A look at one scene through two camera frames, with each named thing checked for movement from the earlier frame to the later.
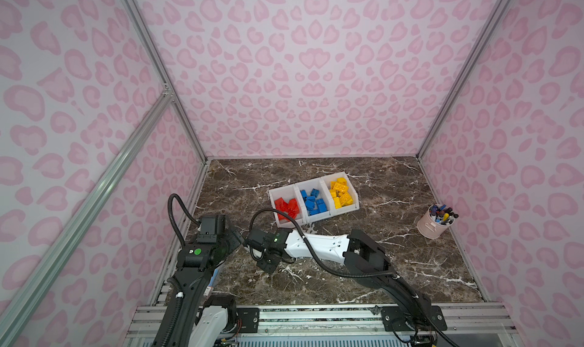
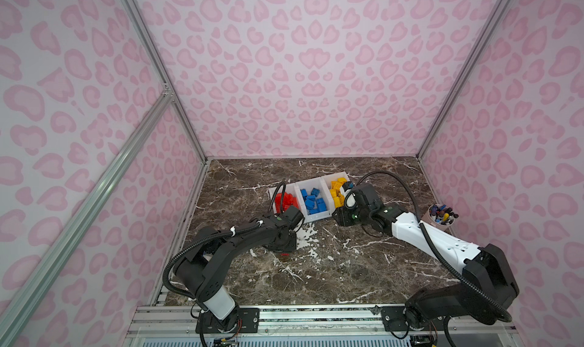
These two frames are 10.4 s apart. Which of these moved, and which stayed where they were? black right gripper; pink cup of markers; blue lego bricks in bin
Moved: black right gripper
Stayed: blue lego bricks in bin; pink cup of markers
